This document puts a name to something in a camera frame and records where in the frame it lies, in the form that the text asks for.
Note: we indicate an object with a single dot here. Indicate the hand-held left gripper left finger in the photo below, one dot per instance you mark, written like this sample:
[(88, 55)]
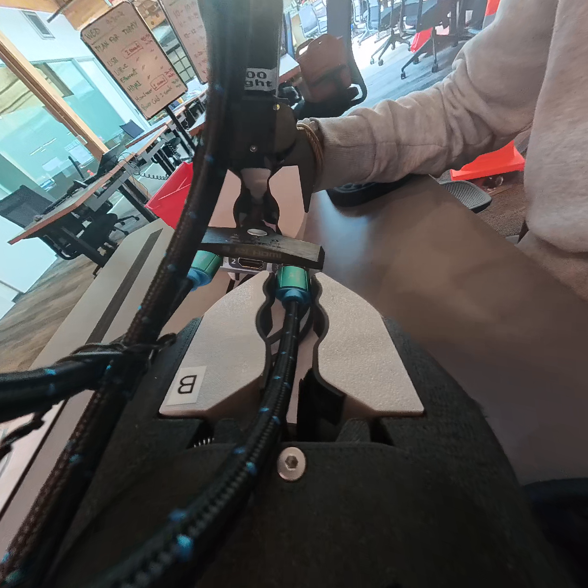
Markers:
[(220, 349)]

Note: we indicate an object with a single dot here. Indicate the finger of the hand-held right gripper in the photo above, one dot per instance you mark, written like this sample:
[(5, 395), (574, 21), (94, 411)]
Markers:
[(255, 183), (289, 197)]

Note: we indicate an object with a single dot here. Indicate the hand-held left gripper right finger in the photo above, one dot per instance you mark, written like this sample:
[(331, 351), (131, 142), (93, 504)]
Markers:
[(363, 363)]

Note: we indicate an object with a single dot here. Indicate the black hdmi switch box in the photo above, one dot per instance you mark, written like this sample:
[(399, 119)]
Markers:
[(285, 250)]

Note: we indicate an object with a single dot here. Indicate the red plastic bin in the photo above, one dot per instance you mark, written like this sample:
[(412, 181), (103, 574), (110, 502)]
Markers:
[(170, 202)]

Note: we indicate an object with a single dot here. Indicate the brown leather bag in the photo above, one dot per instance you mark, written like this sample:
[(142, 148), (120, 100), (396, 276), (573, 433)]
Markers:
[(326, 69)]

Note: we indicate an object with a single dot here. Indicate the black office chair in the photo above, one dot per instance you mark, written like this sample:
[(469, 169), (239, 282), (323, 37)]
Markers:
[(23, 206), (358, 87)]

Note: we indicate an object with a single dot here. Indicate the handwritten whiteboard on stand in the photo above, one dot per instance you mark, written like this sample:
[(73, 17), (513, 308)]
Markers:
[(133, 59), (188, 41)]

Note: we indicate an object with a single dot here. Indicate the black laptop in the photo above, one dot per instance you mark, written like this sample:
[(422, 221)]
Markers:
[(110, 160)]

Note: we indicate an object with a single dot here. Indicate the wooden office desk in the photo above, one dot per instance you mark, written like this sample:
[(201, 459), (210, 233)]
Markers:
[(105, 177)]

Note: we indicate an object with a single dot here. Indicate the row of black office chairs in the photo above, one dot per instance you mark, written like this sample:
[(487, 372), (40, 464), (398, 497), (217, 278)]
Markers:
[(390, 23)]

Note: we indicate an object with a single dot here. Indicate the orange safety vest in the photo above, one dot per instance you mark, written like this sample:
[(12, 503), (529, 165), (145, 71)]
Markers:
[(491, 165)]

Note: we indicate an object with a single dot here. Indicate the wooden support post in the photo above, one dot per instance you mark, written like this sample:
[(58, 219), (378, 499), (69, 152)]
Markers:
[(46, 87)]

